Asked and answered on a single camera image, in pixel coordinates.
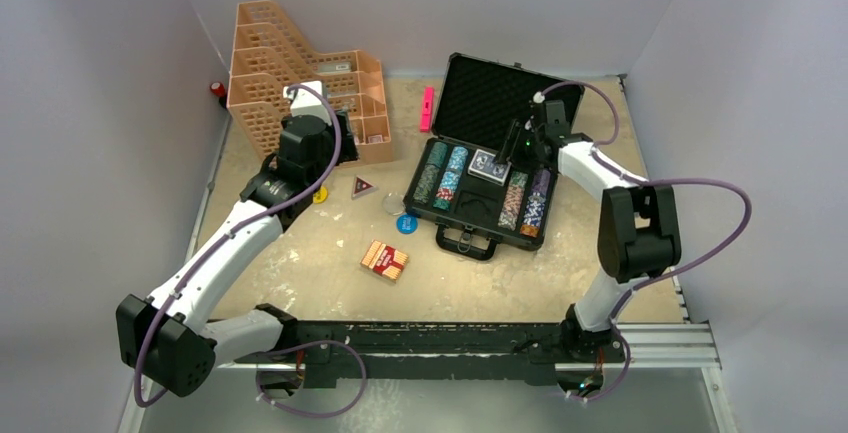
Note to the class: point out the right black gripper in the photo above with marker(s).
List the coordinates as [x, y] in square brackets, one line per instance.
[509, 147]

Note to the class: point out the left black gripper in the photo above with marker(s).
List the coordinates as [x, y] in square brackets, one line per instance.
[346, 152]

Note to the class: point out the blue playing card deck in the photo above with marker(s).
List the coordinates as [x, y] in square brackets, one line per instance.
[483, 165]

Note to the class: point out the black poker chip case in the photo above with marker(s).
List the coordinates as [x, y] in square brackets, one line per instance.
[478, 101]

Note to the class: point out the red playing card deck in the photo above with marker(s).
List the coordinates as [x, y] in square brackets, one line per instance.
[384, 260]

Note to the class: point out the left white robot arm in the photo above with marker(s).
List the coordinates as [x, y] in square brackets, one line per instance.
[168, 337]

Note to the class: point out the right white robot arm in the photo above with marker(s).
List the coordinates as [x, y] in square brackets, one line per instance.
[638, 234]

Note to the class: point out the red triangular dealer token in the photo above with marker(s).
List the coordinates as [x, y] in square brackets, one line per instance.
[362, 187]

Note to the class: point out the blue red chip row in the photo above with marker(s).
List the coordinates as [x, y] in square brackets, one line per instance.
[450, 178]

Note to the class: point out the yellow round button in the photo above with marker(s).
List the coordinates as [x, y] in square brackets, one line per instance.
[320, 195]

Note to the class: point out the blue orange chip row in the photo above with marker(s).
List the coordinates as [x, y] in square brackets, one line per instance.
[536, 204]

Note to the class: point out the clear round disc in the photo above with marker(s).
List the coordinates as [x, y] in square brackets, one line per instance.
[393, 205]

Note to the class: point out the green poker chip row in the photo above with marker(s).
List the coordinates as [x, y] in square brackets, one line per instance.
[430, 172]

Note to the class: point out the blue round button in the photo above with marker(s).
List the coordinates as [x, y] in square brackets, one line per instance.
[406, 224]

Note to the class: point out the pink marker pen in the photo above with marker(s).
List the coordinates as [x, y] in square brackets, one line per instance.
[426, 110]

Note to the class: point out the red emergency button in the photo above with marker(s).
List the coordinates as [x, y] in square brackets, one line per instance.
[219, 90]

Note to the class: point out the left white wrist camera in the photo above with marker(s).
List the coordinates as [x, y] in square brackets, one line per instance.
[308, 101]

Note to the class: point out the black metal base rail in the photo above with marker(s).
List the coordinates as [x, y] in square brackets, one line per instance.
[538, 354]

